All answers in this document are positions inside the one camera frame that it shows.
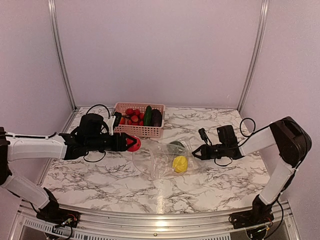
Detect yellow fake lemon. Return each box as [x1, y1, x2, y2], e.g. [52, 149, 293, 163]
[172, 155, 188, 173]

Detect red fake strawberries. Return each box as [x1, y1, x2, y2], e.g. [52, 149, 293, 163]
[125, 108, 144, 126]

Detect purple fake eggplant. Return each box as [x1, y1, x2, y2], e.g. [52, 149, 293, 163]
[150, 109, 163, 127]

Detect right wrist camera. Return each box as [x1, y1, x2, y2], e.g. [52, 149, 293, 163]
[198, 128, 212, 146]

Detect green fake vegetable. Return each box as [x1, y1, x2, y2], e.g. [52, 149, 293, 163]
[166, 141, 186, 154]

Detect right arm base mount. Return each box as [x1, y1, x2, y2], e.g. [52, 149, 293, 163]
[228, 195, 276, 229]

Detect right aluminium frame post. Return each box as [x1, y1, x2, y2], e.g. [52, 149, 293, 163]
[237, 0, 270, 113]

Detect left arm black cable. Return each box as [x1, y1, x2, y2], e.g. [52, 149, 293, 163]
[82, 104, 111, 163]

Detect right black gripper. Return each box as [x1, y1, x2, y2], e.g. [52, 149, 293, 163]
[192, 142, 228, 160]

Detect red fake pepper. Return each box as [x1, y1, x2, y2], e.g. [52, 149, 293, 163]
[119, 117, 126, 125]

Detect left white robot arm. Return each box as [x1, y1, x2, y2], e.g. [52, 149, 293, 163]
[0, 112, 138, 223]

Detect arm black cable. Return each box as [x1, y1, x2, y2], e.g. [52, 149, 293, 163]
[82, 104, 111, 163]
[213, 117, 257, 167]

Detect pink perforated plastic basket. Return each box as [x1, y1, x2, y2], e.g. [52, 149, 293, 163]
[112, 101, 166, 139]

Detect clear zip top bag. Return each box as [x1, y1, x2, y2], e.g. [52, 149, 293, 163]
[132, 136, 201, 181]

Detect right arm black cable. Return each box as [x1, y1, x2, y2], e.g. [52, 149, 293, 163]
[213, 117, 257, 167]

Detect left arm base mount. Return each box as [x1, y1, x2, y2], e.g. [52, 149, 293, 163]
[36, 187, 80, 228]

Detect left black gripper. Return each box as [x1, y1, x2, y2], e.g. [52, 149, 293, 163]
[86, 132, 137, 152]

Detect green fake cucumber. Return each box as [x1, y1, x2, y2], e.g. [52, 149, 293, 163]
[143, 105, 152, 126]

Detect aluminium frame post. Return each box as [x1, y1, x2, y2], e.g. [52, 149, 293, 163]
[237, 0, 270, 113]
[48, 0, 77, 112]

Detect front aluminium rail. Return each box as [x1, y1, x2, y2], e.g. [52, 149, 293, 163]
[7, 200, 302, 240]

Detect red fake tomato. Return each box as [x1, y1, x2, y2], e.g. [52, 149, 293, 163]
[126, 136, 141, 152]

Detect left aluminium frame post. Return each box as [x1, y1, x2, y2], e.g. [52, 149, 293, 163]
[48, 0, 77, 112]

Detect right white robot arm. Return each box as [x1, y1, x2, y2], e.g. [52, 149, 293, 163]
[192, 116, 312, 224]

